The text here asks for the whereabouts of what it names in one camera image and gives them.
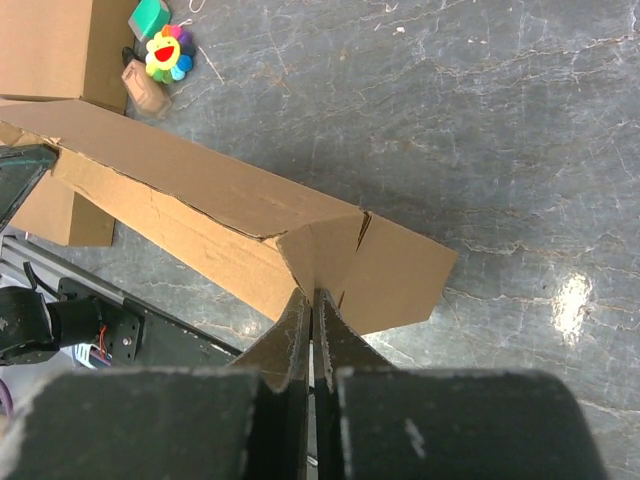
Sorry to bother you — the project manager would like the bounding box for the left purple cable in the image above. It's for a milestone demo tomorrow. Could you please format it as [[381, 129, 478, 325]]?
[[0, 377, 16, 416]]

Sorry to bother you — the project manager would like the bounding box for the folded flat cardboard box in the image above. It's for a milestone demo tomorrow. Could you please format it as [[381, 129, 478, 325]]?
[[1, 0, 136, 247]]

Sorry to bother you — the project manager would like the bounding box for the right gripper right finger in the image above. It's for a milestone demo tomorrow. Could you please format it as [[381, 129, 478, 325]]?
[[312, 290, 607, 479]]

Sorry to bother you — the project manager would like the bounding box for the rainbow petal smiley toy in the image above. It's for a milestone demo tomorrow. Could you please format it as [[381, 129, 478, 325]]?
[[145, 24, 195, 85]]

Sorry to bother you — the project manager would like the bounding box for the brown cardboard box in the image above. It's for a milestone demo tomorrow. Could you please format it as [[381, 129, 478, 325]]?
[[1, 100, 456, 334]]

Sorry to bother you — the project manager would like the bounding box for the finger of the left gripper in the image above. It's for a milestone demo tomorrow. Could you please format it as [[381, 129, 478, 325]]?
[[0, 144, 58, 230]]

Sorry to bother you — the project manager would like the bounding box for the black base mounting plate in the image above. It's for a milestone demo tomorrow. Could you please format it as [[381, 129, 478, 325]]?
[[48, 277, 241, 367]]

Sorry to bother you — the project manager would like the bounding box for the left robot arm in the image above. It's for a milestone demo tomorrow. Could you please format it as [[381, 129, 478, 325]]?
[[1, 145, 58, 366]]

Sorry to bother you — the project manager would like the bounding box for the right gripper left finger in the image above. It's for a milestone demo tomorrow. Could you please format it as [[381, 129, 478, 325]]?
[[1, 292, 311, 479]]

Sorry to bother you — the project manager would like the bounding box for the teal block toy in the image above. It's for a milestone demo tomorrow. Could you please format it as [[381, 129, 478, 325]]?
[[128, 0, 171, 42]]

